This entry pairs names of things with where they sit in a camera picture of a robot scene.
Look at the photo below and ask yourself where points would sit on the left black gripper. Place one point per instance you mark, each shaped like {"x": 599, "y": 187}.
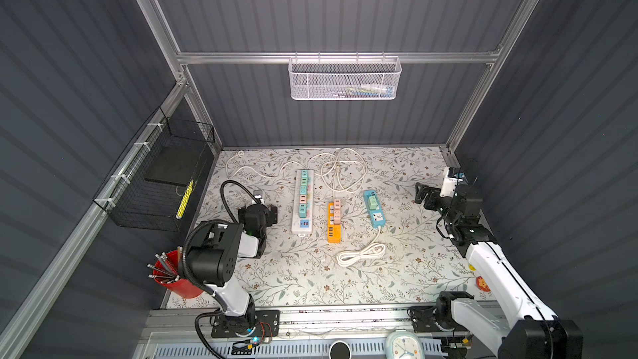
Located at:
{"x": 259, "y": 214}

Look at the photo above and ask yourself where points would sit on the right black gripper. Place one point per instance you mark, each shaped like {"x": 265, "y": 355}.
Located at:
{"x": 434, "y": 197}

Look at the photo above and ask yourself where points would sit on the white multicolour power strip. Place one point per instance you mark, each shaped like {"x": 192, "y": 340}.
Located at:
{"x": 303, "y": 227}

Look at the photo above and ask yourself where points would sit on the orange power strip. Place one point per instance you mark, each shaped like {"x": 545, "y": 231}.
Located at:
{"x": 334, "y": 231}

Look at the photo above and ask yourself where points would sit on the blue power strip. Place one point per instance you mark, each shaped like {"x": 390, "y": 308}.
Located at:
{"x": 374, "y": 209}

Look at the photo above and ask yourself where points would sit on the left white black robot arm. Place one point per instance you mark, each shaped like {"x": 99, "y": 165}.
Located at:
{"x": 211, "y": 250}

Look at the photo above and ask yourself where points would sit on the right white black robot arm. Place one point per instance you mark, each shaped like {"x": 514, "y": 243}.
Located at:
{"x": 529, "y": 328}

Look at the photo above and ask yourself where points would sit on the red round badge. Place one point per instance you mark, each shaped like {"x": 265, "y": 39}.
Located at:
{"x": 482, "y": 285}

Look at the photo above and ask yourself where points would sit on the yellow marker in basket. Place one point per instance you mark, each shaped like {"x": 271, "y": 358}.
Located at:
{"x": 185, "y": 200}

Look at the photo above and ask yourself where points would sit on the black pad in basket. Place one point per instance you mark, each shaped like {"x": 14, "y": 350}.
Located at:
{"x": 175, "y": 166}

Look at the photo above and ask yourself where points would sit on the floral table mat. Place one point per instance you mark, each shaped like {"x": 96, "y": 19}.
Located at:
{"x": 405, "y": 261}

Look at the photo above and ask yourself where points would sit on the red pencil cup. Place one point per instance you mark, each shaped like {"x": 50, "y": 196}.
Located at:
{"x": 167, "y": 272}

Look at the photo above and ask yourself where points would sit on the white analog clock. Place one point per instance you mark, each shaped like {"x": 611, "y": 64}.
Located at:
{"x": 403, "y": 345}

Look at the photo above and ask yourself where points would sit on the markers in white basket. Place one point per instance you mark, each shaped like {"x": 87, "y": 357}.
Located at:
{"x": 378, "y": 91}

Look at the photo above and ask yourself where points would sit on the black round knob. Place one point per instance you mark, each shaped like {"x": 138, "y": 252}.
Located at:
{"x": 340, "y": 350}

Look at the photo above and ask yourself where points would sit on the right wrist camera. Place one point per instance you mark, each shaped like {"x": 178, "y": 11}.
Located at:
{"x": 453, "y": 177}

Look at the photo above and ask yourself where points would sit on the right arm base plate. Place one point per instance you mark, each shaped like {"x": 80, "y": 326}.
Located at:
{"x": 430, "y": 318}

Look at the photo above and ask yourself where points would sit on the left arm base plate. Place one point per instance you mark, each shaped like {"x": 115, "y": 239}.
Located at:
{"x": 261, "y": 323}

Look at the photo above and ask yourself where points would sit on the black wire wall basket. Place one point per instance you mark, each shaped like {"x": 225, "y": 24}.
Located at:
{"x": 131, "y": 202}

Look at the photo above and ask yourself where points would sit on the white wire wall basket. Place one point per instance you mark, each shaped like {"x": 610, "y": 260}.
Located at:
{"x": 311, "y": 79}

